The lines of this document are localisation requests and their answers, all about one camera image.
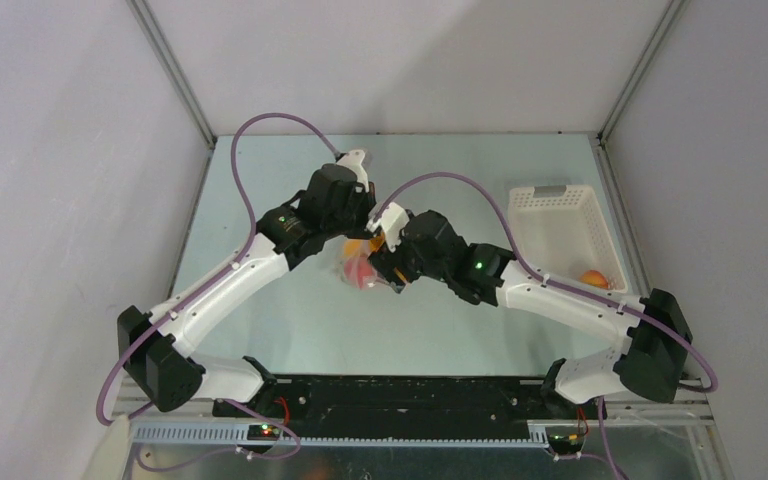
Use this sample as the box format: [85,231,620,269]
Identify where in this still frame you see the pink peach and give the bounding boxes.
[578,270,610,290]
[343,257,378,290]

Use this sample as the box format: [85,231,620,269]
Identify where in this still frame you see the pink peach top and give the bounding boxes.
[343,257,378,290]

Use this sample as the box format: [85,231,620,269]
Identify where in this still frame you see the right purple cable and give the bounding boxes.
[371,172,721,480]

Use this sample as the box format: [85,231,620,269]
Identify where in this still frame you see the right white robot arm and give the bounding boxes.
[366,205,691,418]

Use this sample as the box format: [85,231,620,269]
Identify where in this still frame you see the pink peach bottom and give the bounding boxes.
[578,270,610,290]

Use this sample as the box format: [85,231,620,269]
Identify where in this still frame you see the orange fried snack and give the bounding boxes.
[385,262,414,288]

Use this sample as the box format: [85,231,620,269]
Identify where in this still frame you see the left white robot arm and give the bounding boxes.
[117,157,375,417]

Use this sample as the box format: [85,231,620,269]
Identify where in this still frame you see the clear zip top bag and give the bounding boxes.
[336,234,411,293]

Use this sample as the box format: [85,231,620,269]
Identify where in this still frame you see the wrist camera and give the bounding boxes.
[336,149,371,191]
[365,202,411,252]

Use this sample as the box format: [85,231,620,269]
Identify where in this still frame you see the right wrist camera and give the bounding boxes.
[365,202,411,252]

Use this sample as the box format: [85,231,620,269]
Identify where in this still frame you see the white plastic basket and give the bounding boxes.
[507,185,628,293]

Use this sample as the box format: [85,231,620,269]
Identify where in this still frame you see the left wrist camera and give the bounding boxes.
[336,149,371,191]

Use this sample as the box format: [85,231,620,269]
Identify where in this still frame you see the yellow mango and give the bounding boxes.
[341,237,385,259]

